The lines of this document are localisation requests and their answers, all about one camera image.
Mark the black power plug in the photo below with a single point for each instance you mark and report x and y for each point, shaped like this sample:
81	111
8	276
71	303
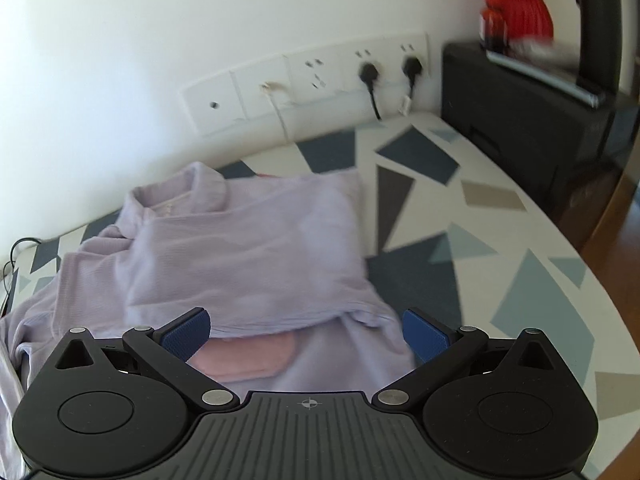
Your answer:
370	72
412	66

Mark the black printer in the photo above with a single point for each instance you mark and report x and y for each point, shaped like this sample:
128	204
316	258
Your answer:
525	125

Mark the red vase with orange flowers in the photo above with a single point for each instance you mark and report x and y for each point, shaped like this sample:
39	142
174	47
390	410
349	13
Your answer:
525	5

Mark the white wall outlet panel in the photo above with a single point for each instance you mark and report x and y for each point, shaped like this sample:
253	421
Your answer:
220	85

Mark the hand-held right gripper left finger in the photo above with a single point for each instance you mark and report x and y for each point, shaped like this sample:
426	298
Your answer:
187	332

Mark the geometric patterned ironing board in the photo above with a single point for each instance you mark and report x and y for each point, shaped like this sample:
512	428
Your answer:
450	210

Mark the lavender ribbed pajama top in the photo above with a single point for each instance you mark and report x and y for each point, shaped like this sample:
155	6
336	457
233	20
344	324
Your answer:
250	240

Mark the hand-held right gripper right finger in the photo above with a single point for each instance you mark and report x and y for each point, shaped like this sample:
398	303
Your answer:
425	335

